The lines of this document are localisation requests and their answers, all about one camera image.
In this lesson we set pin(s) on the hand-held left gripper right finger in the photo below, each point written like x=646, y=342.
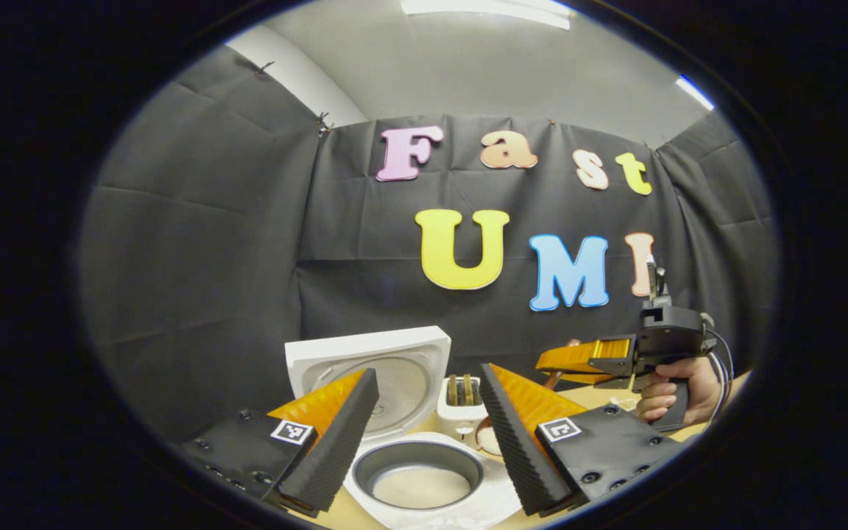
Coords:
x=520, y=453

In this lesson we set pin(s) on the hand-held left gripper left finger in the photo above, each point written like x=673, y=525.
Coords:
x=332, y=449

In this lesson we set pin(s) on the black backdrop cloth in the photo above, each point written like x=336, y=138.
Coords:
x=210, y=258

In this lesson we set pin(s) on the long ceiling light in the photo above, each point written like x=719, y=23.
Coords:
x=490, y=9

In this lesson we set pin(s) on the white toaster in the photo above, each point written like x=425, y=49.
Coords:
x=461, y=421

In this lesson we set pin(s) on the small ceiling light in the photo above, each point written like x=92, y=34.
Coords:
x=695, y=92

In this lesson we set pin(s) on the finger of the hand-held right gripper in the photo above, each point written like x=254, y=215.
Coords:
x=612, y=364

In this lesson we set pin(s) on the white rice cooker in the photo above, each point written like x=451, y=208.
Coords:
x=424, y=346

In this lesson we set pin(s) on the brown bread slice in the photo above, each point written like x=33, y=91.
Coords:
x=469, y=389
x=454, y=390

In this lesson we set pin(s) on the brown wooden spoon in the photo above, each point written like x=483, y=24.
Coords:
x=553, y=381

